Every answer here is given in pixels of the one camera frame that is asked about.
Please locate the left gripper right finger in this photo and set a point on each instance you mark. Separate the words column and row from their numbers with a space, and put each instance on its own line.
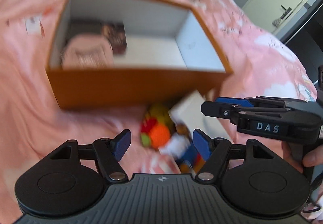
column 215, row 153

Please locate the person's right hand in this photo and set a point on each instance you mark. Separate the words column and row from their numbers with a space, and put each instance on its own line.
column 308, row 160

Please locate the dark patterned card box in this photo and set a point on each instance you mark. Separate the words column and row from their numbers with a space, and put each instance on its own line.
column 115, row 34

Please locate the pink patterned bedsheet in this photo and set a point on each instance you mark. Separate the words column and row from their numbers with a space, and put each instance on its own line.
column 32, row 124

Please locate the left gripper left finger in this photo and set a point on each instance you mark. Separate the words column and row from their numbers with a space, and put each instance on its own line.
column 109, row 152

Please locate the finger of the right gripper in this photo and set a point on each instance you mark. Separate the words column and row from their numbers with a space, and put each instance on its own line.
column 218, row 110
column 234, row 101

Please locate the white rabbit plush doll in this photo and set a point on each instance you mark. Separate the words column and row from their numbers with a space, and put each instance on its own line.
column 180, row 147

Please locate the yellow chick plush toy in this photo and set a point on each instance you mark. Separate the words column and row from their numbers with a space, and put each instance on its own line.
column 157, row 127

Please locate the dark grey fabric box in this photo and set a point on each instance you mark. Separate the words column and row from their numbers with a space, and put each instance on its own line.
column 77, row 27

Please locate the orange cardboard box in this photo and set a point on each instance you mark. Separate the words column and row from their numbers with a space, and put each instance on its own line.
column 170, row 53

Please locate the pink mini backpack pouch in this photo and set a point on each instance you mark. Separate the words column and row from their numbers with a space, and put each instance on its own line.
column 87, row 50

